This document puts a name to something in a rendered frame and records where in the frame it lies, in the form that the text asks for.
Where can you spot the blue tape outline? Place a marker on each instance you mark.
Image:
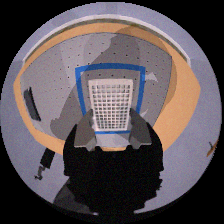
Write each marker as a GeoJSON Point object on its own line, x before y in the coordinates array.
{"type": "Point", "coordinates": [110, 66]}

